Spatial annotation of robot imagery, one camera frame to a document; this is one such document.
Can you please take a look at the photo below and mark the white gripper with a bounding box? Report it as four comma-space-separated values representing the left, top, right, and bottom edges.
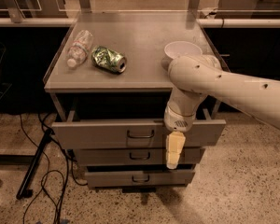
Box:
164, 105, 197, 169

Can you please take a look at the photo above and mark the grey top drawer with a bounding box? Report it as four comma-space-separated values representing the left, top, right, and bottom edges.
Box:
52, 119, 226, 149

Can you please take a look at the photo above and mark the grey drawer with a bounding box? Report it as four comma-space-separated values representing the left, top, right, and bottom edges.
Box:
52, 119, 226, 149
73, 147, 206, 166
85, 169, 194, 188

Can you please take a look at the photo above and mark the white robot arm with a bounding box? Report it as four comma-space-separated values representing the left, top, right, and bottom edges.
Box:
164, 55, 280, 169

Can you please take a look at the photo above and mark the grey bottom drawer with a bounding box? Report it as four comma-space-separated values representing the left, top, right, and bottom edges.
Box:
85, 169, 194, 188

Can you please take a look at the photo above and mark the grey drawer cabinet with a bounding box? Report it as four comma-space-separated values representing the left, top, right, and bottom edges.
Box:
42, 10, 234, 193

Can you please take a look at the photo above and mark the grey middle drawer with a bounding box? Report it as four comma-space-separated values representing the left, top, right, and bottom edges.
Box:
73, 147, 206, 166

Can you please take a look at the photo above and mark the white ceramic bowl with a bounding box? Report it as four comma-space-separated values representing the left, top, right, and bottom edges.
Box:
164, 41, 203, 61

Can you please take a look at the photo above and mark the crushed green soda can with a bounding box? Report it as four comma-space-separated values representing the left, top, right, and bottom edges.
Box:
91, 46, 126, 73

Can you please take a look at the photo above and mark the clear plastic water bottle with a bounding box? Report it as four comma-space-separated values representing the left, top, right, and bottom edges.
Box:
67, 30, 93, 68

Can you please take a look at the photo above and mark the black metal floor bar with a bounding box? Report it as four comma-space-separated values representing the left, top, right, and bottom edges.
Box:
16, 130, 51, 200

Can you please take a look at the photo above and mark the white horizontal rail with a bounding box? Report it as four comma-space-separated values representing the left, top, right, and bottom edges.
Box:
0, 18, 280, 28

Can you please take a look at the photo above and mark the grey metal post far left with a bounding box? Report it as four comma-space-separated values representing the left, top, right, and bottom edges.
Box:
4, 0, 23, 23

